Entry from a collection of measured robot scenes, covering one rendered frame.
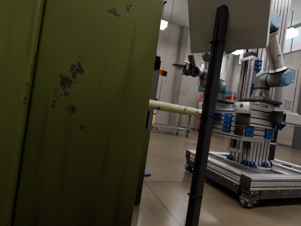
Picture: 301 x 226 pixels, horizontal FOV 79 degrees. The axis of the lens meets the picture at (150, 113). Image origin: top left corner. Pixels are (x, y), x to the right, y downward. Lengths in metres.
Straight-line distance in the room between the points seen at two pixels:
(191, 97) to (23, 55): 10.79
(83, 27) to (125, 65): 0.20
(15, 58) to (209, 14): 0.78
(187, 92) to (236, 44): 10.16
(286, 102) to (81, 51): 1.93
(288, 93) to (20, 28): 2.12
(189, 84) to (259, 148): 9.39
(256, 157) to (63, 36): 1.83
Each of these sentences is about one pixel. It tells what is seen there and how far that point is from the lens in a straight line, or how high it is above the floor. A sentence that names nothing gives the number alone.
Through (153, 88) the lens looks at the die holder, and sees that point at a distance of 1.15.
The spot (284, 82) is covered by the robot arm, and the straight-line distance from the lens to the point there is 1.67.
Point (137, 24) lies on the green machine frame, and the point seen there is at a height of 0.93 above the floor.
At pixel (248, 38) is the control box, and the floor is 0.96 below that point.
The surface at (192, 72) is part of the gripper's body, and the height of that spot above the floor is 0.94.
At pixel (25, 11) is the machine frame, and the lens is 0.64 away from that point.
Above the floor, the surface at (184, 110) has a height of 0.62.
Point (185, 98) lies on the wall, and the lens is 10.98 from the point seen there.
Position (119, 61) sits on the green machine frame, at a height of 0.76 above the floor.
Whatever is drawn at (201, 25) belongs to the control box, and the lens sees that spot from 1.00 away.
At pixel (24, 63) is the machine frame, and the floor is 0.66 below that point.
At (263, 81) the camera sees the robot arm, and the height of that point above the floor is 0.96.
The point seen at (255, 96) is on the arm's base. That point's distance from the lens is 1.73.
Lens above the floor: 0.58
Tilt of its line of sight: level
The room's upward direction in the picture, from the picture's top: 8 degrees clockwise
